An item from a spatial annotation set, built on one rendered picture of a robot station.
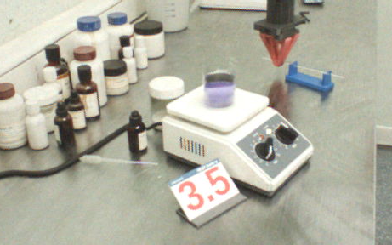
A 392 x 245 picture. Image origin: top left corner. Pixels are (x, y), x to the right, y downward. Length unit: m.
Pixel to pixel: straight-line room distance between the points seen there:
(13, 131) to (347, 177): 0.53
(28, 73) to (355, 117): 0.61
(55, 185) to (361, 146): 0.48
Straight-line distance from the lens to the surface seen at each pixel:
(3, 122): 0.91
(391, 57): 2.29
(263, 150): 0.76
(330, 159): 0.86
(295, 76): 1.11
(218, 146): 0.77
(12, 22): 1.09
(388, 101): 2.36
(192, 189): 0.73
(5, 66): 1.01
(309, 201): 0.76
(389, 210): 2.05
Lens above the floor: 1.20
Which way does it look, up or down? 26 degrees down
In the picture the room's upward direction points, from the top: straight up
